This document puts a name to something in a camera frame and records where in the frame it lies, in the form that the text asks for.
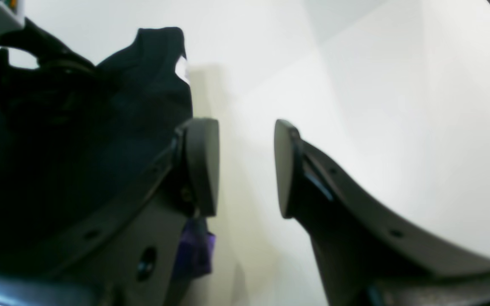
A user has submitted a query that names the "black T-shirt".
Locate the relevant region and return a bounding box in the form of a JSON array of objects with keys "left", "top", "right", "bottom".
[{"left": 0, "top": 27, "right": 193, "bottom": 255}]

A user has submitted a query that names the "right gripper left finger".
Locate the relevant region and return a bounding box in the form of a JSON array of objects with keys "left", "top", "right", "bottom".
[{"left": 0, "top": 118, "right": 219, "bottom": 306}]

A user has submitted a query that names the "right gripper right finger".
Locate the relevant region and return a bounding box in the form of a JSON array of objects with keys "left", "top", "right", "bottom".
[{"left": 274, "top": 119, "right": 490, "bottom": 306}]

